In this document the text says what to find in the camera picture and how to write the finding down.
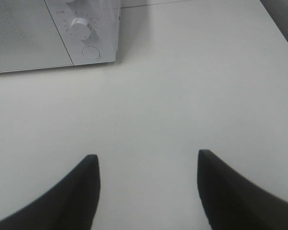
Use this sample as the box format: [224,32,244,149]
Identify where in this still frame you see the round white door button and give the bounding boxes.
[82,46,100,60]

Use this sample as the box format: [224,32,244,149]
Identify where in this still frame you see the white microwave door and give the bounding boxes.
[0,0,73,73]

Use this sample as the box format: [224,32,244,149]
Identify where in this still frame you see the white timer knob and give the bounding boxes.
[70,17,92,41]

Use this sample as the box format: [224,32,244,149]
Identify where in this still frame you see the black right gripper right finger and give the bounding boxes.
[197,149,288,230]

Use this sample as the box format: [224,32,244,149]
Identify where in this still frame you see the white microwave oven body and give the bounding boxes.
[45,0,120,66]

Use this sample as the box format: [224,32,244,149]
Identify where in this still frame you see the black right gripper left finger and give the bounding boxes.
[0,154,101,230]

